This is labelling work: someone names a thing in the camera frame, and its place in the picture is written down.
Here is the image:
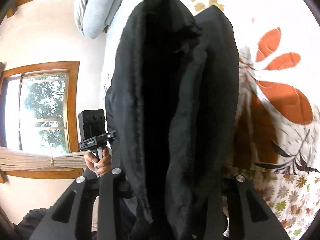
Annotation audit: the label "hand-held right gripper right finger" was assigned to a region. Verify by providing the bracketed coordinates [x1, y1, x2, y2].
[221, 174, 292, 240]

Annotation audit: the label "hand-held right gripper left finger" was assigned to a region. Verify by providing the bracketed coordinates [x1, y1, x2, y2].
[29, 167, 134, 240]

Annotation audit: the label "black pants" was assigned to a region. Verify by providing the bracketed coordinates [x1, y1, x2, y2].
[104, 0, 241, 240]

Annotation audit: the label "person's left hand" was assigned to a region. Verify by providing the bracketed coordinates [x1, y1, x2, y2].
[84, 147, 112, 177]

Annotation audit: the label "beige curtain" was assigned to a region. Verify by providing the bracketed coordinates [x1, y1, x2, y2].
[0, 146, 88, 171]

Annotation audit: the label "person's dark clothing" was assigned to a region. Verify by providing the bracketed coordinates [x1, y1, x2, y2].
[14, 207, 54, 240]

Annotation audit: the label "grey pillow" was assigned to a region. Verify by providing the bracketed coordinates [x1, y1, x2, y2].
[104, 0, 133, 33]
[74, 0, 118, 40]

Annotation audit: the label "floral printed bedsheet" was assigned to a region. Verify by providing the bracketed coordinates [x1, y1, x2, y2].
[190, 0, 320, 240]

